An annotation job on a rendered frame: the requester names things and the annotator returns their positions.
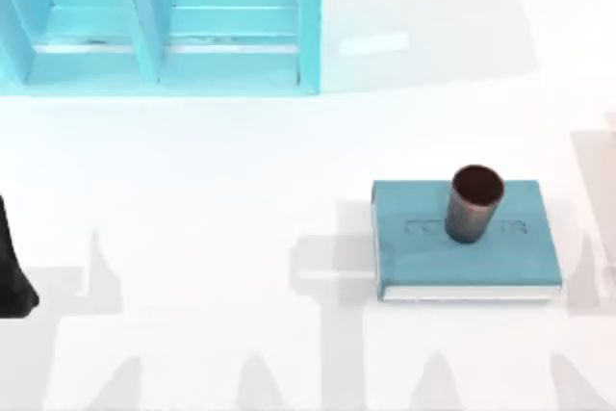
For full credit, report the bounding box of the light blue rack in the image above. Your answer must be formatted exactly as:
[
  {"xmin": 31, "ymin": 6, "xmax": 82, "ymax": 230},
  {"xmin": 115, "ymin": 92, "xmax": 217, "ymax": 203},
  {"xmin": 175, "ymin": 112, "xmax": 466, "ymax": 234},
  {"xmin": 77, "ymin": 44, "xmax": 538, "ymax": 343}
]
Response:
[{"xmin": 0, "ymin": 0, "xmax": 322, "ymax": 97}]

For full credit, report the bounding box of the brown cup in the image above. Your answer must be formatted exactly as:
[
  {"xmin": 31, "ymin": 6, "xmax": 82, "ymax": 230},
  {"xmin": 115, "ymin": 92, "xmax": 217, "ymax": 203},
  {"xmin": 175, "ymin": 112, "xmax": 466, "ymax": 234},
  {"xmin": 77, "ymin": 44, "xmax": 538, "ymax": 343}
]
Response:
[{"xmin": 445, "ymin": 164, "xmax": 506, "ymax": 244}]

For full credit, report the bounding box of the teal book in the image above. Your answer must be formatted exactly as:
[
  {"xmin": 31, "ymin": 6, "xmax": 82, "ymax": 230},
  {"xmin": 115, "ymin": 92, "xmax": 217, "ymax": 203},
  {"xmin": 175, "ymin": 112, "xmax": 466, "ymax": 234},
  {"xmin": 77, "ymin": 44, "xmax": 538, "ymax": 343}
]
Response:
[{"xmin": 371, "ymin": 179, "xmax": 563, "ymax": 305}]

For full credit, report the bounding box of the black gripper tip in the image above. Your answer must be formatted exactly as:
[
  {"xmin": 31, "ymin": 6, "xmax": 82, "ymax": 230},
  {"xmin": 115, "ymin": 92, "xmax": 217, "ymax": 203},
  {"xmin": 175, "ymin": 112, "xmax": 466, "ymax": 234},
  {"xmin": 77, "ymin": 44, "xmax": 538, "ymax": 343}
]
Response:
[{"xmin": 0, "ymin": 194, "xmax": 40, "ymax": 320}]

